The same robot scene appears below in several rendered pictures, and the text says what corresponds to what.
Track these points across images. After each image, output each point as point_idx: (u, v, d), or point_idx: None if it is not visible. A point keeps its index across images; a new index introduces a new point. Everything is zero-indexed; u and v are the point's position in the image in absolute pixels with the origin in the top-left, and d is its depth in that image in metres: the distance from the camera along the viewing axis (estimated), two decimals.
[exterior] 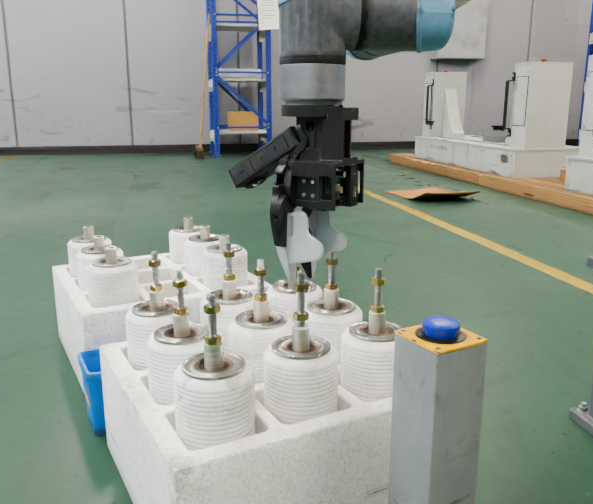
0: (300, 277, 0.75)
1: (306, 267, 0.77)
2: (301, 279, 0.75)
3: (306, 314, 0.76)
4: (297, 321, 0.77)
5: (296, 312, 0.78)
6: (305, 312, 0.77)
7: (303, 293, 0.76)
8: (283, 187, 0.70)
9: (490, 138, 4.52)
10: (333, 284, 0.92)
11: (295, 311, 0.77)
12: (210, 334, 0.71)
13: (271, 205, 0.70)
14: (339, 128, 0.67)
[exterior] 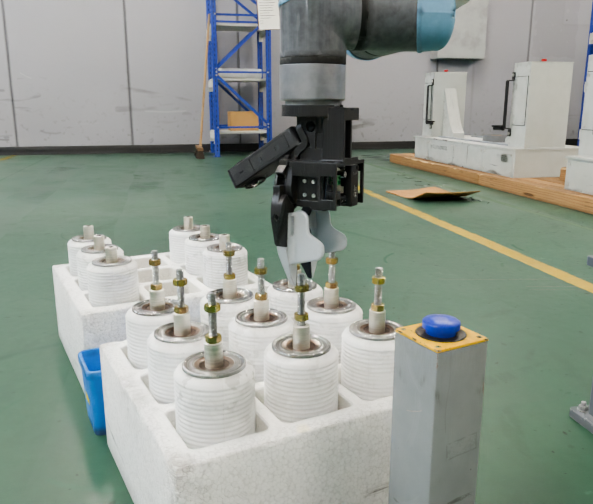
0: (299, 276, 0.76)
1: (306, 267, 0.77)
2: (298, 277, 0.76)
3: (294, 313, 0.77)
4: (303, 321, 0.78)
5: (308, 315, 0.77)
6: (298, 314, 0.77)
7: (297, 292, 0.76)
8: (284, 187, 0.70)
9: (490, 137, 4.52)
10: (333, 283, 0.92)
11: (307, 312, 0.77)
12: (210, 332, 0.71)
13: (272, 205, 0.70)
14: (340, 128, 0.67)
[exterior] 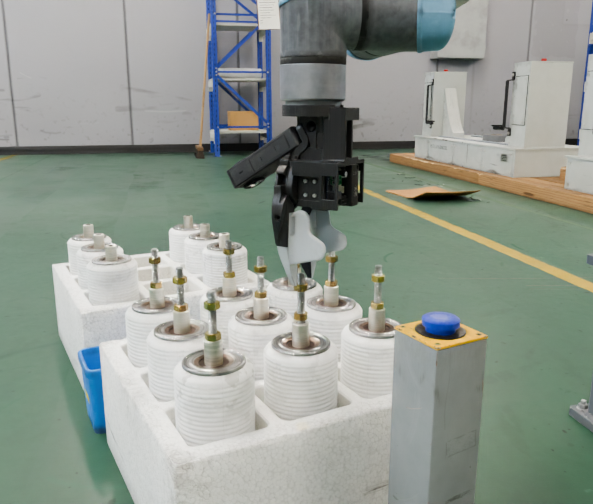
0: (304, 276, 0.76)
1: (306, 267, 0.77)
2: (305, 278, 0.76)
3: (305, 311, 0.78)
4: (300, 322, 0.77)
5: (295, 315, 0.77)
6: None
7: (303, 291, 0.77)
8: (284, 187, 0.70)
9: (490, 137, 4.53)
10: (333, 282, 0.92)
11: (297, 314, 0.76)
12: (210, 330, 0.71)
13: (273, 205, 0.70)
14: (341, 128, 0.67)
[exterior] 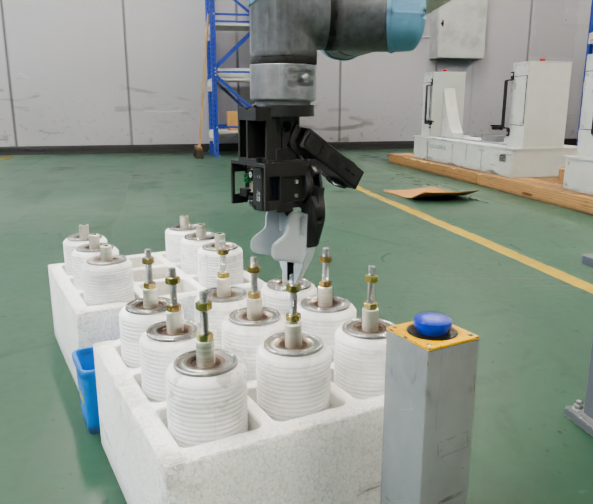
0: (292, 276, 0.76)
1: (297, 270, 0.75)
2: (291, 278, 0.76)
3: (287, 313, 0.77)
4: (296, 322, 0.77)
5: (299, 316, 0.77)
6: (289, 314, 0.77)
7: (290, 293, 0.77)
8: None
9: (489, 137, 4.52)
10: (327, 282, 0.92)
11: (299, 313, 0.77)
12: (202, 331, 0.71)
13: None
14: (240, 127, 0.69)
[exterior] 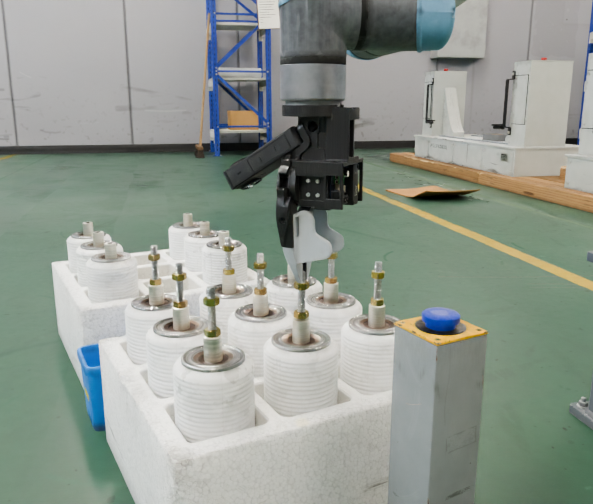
0: (304, 275, 0.76)
1: (301, 268, 0.76)
2: (305, 276, 0.76)
3: (307, 310, 0.77)
4: (299, 320, 0.77)
5: (294, 313, 0.77)
6: None
7: (304, 290, 0.77)
8: (287, 187, 0.70)
9: (490, 136, 4.52)
10: (333, 278, 0.92)
11: (296, 312, 0.77)
12: (209, 326, 0.71)
13: (277, 208, 0.70)
14: (345, 128, 0.68)
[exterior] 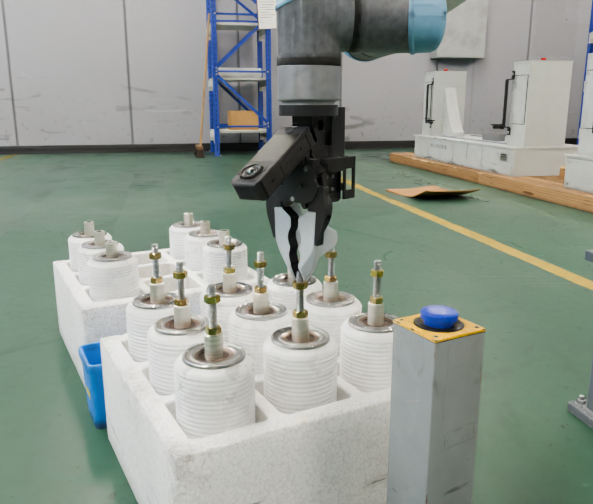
0: (299, 275, 0.76)
1: (295, 268, 0.77)
2: (300, 277, 0.76)
3: (305, 311, 0.77)
4: None
5: (295, 310, 0.78)
6: (304, 309, 0.78)
7: (302, 291, 0.77)
8: (323, 185, 0.72)
9: (490, 136, 4.53)
10: (332, 277, 0.93)
11: (294, 309, 0.78)
12: (210, 324, 0.72)
13: (325, 207, 0.71)
14: (343, 125, 0.76)
